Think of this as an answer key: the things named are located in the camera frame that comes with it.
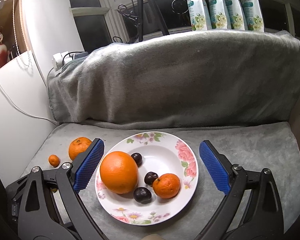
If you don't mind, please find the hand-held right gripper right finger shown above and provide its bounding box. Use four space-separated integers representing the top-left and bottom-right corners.
194 140 284 240

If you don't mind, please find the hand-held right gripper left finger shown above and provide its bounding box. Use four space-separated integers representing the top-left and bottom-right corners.
17 137 109 240

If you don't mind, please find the large round orange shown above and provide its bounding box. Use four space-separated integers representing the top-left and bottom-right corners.
68 137 93 161

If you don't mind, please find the large oval orange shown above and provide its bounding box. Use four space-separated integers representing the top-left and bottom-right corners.
100 151 139 194

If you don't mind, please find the tiny tangerine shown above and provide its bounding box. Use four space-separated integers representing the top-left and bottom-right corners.
48 155 60 167

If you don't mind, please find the dark purple plum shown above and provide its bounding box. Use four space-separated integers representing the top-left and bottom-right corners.
131 152 143 167
144 172 159 186
133 187 152 204

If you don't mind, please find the white floral plate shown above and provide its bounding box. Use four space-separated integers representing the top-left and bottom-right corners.
95 131 199 225

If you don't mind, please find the gray fleece blanket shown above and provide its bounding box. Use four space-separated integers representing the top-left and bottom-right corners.
47 30 300 130

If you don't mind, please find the white power strip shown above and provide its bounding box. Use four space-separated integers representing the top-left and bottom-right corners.
52 51 89 70

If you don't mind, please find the white floral refill pouch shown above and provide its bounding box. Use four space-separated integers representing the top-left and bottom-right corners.
179 0 212 32
205 0 231 30
221 0 248 30
236 0 265 32

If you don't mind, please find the thin white cable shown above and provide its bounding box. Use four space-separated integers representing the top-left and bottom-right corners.
0 52 58 124

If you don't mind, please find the black coiled cable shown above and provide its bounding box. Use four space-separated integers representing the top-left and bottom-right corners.
112 4 142 44

